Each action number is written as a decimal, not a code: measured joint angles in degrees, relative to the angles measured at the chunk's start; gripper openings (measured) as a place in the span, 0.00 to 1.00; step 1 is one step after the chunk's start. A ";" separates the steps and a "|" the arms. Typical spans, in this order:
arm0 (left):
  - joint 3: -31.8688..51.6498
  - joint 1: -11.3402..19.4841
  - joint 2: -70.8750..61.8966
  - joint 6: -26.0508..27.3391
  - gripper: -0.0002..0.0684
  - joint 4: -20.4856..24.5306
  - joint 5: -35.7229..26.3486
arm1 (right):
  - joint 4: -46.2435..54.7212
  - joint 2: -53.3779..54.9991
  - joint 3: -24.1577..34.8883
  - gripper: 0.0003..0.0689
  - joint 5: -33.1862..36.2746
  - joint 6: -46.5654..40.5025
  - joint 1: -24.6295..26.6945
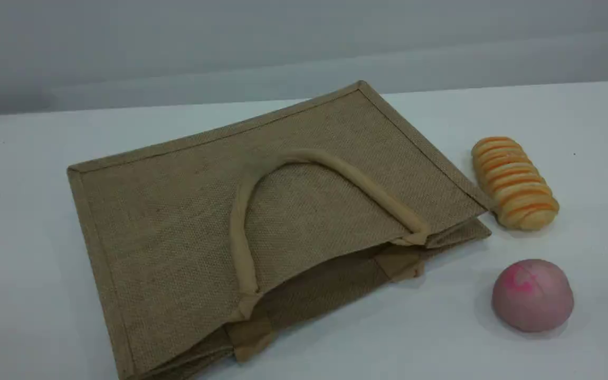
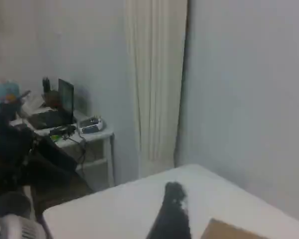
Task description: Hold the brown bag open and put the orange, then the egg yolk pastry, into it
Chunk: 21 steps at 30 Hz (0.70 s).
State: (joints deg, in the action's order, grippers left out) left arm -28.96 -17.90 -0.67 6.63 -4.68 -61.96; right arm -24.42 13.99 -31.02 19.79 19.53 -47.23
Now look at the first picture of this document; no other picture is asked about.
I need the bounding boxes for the brown jute tote bag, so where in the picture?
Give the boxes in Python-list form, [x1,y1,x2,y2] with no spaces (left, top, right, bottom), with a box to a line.
[66,80,493,380]

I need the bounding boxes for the striped yellow bread loaf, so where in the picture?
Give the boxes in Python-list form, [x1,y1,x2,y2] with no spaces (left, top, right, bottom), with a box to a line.
[471,136,561,231]

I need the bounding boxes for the pink round bun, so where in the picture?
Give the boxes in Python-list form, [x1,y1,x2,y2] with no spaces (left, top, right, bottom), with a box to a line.
[491,259,575,333]

